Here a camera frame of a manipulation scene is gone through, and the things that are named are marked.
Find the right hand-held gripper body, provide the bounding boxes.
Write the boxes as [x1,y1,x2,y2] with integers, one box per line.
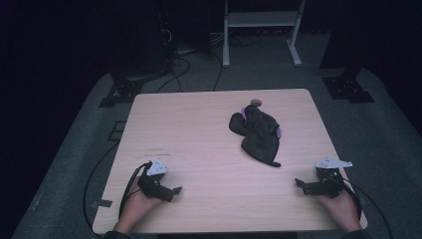
[309,155,353,200]

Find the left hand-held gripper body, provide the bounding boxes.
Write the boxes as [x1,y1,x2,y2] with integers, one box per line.
[136,158,175,203]

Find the black and purple fleece cloth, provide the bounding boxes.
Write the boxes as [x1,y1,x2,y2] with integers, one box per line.
[228,104,283,168]

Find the person's left hand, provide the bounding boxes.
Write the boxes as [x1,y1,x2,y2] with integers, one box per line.
[113,184,164,233]

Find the person's right hand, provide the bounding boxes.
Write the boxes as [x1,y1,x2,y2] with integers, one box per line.
[314,189,361,233]

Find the grey tape strip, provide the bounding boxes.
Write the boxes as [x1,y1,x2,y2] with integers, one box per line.
[91,198,113,210]

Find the dark floor outlet plate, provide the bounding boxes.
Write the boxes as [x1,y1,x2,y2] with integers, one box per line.
[106,120,127,142]

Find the black stand base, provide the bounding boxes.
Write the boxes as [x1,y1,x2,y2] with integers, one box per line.
[321,67,376,105]
[98,70,144,109]

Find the white metal stand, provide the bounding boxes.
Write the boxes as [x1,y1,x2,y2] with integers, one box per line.
[222,0,307,69]

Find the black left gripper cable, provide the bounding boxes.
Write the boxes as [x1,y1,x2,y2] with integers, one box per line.
[83,141,151,237]

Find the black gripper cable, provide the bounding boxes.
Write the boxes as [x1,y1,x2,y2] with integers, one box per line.
[341,177,394,239]
[83,141,151,237]

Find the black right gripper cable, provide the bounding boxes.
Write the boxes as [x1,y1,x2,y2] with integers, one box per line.
[341,177,394,239]

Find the black floor cables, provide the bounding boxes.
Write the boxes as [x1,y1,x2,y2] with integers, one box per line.
[154,28,263,95]

